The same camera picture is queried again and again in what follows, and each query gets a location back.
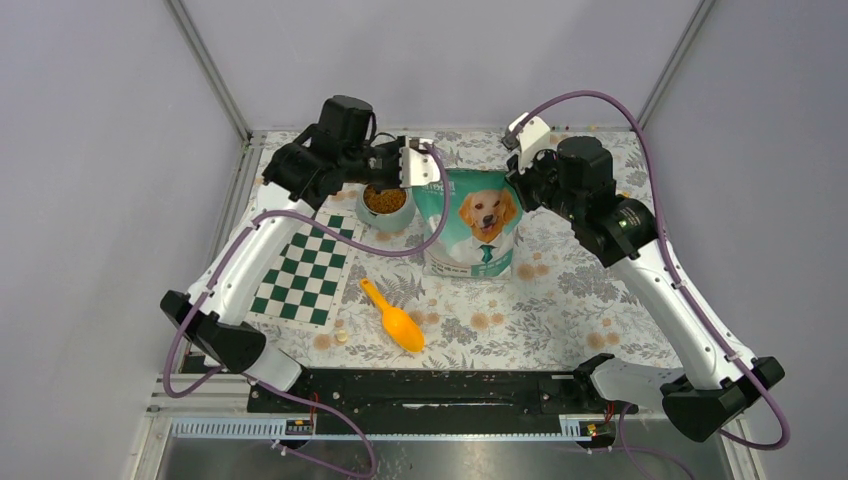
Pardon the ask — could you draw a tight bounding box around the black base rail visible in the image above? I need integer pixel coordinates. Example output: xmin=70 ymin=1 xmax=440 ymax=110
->
xmin=289 ymin=368 xmax=624 ymax=437

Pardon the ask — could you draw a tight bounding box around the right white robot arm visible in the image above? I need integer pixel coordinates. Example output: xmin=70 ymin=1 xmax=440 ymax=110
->
xmin=505 ymin=136 xmax=785 ymax=442

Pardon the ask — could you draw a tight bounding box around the teal double pet bowl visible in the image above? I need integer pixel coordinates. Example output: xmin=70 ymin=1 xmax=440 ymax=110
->
xmin=355 ymin=185 xmax=415 ymax=234

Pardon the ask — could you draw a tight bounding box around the green white checkered mat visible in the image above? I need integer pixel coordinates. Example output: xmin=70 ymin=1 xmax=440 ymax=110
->
xmin=247 ymin=223 xmax=356 ymax=333

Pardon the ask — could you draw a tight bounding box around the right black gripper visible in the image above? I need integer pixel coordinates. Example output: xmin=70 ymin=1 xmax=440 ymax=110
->
xmin=511 ymin=141 xmax=587 ymax=222

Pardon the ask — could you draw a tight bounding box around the teal dog food bag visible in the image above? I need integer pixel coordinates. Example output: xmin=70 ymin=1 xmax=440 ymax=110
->
xmin=423 ymin=169 xmax=522 ymax=279

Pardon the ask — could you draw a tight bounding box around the wrist white camera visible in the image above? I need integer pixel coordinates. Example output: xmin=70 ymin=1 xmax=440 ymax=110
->
xmin=399 ymin=137 xmax=442 ymax=188
xmin=501 ymin=112 xmax=551 ymax=174

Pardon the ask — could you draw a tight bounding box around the yellow plastic scoop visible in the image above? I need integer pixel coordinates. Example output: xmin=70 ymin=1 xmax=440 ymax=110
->
xmin=360 ymin=278 xmax=426 ymax=353

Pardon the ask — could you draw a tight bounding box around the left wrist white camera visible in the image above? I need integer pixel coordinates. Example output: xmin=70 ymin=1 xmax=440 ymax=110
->
xmin=399 ymin=137 xmax=442 ymax=188

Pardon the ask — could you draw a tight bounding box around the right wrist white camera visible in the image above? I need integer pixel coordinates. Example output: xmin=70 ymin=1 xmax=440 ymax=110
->
xmin=501 ymin=112 xmax=551 ymax=174

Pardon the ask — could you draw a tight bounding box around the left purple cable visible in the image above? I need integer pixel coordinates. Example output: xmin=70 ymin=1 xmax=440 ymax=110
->
xmin=162 ymin=144 xmax=453 ymax=480

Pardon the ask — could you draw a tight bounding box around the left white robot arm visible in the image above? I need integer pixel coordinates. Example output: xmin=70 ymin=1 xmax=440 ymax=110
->
xmin=160 ymin=95 xmax=440 ymax=411

